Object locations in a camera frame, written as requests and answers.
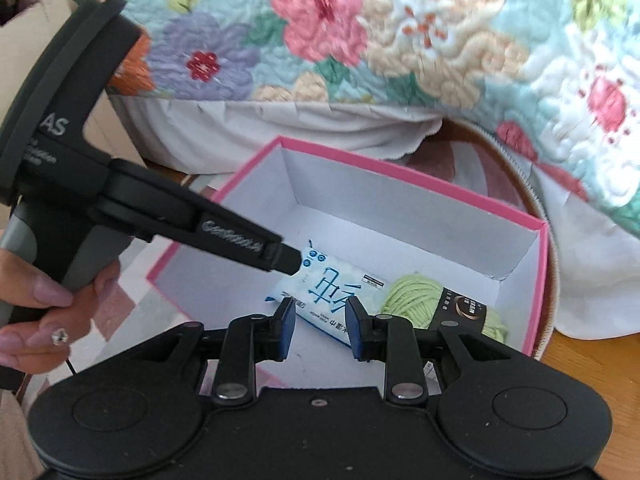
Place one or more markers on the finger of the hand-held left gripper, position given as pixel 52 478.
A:
pixel 285 258

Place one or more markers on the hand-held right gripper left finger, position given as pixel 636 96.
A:
pixel 287 325

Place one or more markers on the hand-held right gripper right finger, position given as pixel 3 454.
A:
pixel 355 330

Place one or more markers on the blue wet wipes pack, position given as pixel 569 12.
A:
pixel 330 280

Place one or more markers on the green yarn ball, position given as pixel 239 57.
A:
pixel 410 300

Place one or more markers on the pink cardboard box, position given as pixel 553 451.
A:
pixel 400 210

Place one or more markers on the person's left hand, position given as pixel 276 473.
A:
pixel 30 290

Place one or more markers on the checkered rug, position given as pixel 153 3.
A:
pixel 135 305

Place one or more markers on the floral quilt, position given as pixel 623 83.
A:
pixel 350 35

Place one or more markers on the person's beige clothing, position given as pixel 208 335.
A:
pixel 15 435

